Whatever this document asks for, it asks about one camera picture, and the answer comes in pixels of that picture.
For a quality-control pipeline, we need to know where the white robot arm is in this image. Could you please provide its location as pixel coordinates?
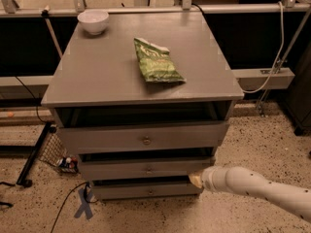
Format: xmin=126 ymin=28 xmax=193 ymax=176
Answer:
xmin=189 ymin=166 xmax=311 ymax=222

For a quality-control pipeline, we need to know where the black metal floor bar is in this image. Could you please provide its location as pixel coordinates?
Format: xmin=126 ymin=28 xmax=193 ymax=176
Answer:
xmin=17 ymin=122 xmax=52 ymax=187

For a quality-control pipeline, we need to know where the metal railing frame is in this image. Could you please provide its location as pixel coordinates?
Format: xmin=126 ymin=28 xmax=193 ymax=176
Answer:
xmin=0 ymin=0 xmax=311 ymax=17

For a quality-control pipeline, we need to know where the wire mesh basket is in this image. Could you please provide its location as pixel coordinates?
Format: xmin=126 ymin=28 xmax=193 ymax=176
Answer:
xmin=39 ymin=133 xmax=79 ymax=174

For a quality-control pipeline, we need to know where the blue tape cross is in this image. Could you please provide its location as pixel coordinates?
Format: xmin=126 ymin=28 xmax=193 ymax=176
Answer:
xmin=74 ymin=188 xmax=93 ymax=220

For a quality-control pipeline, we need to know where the grey top drawer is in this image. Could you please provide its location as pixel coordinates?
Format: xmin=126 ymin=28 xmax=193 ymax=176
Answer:
xmin=58 ymin=121 xmax=228 ymax=154

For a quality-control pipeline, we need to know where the white ceramic bowl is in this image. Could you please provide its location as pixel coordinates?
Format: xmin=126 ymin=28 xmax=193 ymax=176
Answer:
xmin=78 ymin=9 xmax=109 ymax=35

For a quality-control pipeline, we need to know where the grey wooden drawer cabinet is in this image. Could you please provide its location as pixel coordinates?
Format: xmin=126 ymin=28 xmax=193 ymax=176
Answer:
xmin=41 ymin=11 xmax=245 ymax=201

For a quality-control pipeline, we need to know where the grey bottom drawer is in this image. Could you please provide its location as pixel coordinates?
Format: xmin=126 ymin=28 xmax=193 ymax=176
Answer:
xmin=91 ymin=176 xmax=202 ymax=200

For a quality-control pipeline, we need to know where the grey drawer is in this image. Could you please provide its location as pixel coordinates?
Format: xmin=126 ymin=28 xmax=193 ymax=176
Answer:
xmin=91 ymin=176 xmax=202 ymax=200
xmin=79 ymin=148 xmax=215 ymax=181
xmin=58 ymin=121 xmax=228 ymax=154

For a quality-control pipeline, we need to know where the dark grey side cabinet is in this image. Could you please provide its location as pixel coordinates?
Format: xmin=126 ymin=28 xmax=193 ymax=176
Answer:
xmin=284 ymin=43 xmax=311 ymax=136

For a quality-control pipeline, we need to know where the black floor cable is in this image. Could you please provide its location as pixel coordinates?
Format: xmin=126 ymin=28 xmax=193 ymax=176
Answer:
xmin=50 ymin=180 xmax=95 ymax=233

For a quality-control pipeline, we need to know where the green chip bag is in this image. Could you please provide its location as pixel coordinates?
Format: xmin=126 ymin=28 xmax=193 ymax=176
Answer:
xmin=134 ymin=38 xmax=186 ymax=83

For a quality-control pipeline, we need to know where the white hanging cable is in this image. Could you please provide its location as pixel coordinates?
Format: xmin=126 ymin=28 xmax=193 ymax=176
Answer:
xmin=242 ymin=1 xmax=286 ymax=94

